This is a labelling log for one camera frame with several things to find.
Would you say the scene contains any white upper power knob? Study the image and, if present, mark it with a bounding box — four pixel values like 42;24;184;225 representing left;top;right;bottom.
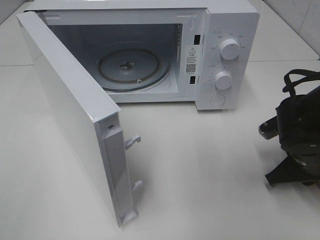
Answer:
218;37;241;61

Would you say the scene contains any round white door button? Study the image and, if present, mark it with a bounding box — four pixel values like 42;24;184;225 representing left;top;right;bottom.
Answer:
210;94;226;109

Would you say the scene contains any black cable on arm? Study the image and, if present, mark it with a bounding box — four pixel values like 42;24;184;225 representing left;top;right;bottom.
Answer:
282;69;320;100

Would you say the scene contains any white microwave door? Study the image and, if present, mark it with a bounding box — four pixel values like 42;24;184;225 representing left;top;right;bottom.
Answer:
17;11;142;227

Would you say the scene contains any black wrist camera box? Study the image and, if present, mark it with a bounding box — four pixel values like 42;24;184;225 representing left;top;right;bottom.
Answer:
258;116;279;140

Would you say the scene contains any white timer knob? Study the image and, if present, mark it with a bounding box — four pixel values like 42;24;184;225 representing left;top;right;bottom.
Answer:
213;71;233;90

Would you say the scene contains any white microwave oven body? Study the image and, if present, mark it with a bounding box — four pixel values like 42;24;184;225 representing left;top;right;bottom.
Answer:
22;0;260;111

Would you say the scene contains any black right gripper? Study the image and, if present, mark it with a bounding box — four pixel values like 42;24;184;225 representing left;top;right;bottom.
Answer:
265;87;320;187

